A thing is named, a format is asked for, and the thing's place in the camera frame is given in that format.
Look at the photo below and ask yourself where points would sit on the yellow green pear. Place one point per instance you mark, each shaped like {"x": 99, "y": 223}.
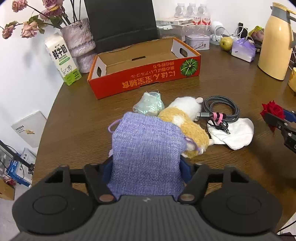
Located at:
{"x": 226, "y": 43}

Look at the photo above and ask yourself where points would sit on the small white desk fan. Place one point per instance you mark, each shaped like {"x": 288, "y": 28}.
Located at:
{"x": 216, "y": 30}

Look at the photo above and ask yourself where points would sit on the white floral tin box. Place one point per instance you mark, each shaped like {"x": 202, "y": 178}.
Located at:
{"x": 198, "y": 41}

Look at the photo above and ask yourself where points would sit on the black paper shopping bag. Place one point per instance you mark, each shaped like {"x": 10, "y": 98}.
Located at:
{"x": 118, "y": 23}

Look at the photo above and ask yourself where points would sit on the left clear water bottle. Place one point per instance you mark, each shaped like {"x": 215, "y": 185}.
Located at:
{"x": 180, "y": 11}

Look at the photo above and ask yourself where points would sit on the clear water bottle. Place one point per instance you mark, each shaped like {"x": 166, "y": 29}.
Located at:
{"x": 180, "y": 11}
{"x": 191, "y": 11}
{"x": 202, "y": 16}

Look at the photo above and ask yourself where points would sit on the orange white plush hamster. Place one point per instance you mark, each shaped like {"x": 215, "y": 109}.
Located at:
{"x": 183, "y": 112}

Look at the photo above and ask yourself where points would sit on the right clear water bottle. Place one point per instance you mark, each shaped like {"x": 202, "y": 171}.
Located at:
{"x": 202, "y": 16}

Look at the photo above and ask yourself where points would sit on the red orange cardboard box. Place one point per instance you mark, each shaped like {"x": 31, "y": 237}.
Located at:
{"x": 141, "y": 64}

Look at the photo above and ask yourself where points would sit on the clear plastic food container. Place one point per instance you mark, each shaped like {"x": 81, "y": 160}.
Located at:
{"x": 179, "y": 32}

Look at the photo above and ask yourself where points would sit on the red artificial rose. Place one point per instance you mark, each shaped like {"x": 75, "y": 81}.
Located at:
{"x": 272, "y": 108}

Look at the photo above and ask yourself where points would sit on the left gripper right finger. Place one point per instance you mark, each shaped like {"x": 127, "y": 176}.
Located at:
{"x": 195, "y": 177}

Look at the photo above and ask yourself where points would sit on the yellow thermos jug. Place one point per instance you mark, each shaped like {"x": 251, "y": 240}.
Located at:
{"x": 278, "y": 42}

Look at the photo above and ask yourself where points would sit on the dried pink rose bouquet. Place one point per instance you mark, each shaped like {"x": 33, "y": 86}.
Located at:
{"x": 54, "y": 15}

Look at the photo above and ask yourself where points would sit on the white cloth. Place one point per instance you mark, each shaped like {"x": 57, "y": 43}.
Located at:
{"x": 241, "y": 134}

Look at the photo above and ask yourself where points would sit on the purple woven drawstring pouch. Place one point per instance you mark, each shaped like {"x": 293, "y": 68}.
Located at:
{"x": 146, "y": 157}

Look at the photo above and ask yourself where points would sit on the middle clear water bottle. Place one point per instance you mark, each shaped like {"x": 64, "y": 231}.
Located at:
{"x": 191, "y": 11}

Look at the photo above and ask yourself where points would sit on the white green milk carton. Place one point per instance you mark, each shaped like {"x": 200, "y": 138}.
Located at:
{"x": 60, "y": 55}

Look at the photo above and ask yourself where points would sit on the purple gift bag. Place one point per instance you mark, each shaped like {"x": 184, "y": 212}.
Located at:
{"x": 244, "y": 50}

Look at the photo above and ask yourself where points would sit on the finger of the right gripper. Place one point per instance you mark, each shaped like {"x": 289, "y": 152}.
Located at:
{"x": 290, "y": 115}
{"x": 275, "y": 122}

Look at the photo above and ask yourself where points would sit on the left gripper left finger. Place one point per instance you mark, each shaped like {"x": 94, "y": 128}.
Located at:
{"x": 97, "y": 177}

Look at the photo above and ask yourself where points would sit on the iridescent plastic packet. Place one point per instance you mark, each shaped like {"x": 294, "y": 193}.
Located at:
{"x": 150, "y": 104}

